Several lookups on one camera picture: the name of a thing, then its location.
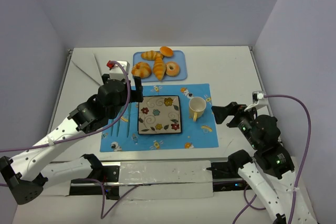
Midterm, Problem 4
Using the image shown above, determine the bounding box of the teal plastic spoon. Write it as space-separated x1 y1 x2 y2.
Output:
116 115 122 137

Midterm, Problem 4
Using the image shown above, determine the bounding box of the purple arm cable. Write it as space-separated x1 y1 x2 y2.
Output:
0 62 131 153
232 94 312 224

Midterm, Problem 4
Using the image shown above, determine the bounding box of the yellow mug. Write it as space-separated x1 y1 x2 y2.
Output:
188 97 207 122

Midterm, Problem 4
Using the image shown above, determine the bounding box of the teal plastic knife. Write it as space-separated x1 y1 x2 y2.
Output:
127 103 132 138

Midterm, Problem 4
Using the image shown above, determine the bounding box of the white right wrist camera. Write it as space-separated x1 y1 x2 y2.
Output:
244 91 269 112

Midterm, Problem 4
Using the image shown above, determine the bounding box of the square floral plate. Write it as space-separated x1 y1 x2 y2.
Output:
137 95 182 135

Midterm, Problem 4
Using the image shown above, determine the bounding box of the metal rail with white cover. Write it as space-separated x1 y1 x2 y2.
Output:
70 161 246 200

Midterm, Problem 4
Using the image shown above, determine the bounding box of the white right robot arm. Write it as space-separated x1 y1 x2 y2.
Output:
212 102 317 223

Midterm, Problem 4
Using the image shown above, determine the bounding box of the round orange bun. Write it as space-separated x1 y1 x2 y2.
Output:
160 46 174 57

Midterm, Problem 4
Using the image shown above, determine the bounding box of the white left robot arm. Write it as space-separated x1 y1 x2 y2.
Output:
1 77 143 205

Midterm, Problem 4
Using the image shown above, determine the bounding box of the blue plastic tray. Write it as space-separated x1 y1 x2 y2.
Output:
131 50 187 82

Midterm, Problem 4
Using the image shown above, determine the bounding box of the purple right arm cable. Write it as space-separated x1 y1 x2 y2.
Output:
232 94 312 224

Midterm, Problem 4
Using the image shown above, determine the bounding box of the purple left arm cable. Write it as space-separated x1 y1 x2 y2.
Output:
0 62 131 153

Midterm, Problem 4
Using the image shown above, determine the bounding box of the blue cartoon placemat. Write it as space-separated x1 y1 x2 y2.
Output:
100 83 219 153

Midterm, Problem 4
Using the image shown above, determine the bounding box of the teal plastic fork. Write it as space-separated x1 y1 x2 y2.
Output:
110 119 116 136

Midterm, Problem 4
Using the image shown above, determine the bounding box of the sugared orange donut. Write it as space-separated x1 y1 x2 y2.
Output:
166 61 180 77

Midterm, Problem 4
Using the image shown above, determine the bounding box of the long striped croissant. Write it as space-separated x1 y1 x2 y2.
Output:
152 58 166 81

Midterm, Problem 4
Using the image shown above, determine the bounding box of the upper striped croissant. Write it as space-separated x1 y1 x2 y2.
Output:
141 50 163 61

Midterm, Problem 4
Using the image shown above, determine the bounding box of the round twisted bread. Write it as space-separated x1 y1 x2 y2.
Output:
131 62 152 79

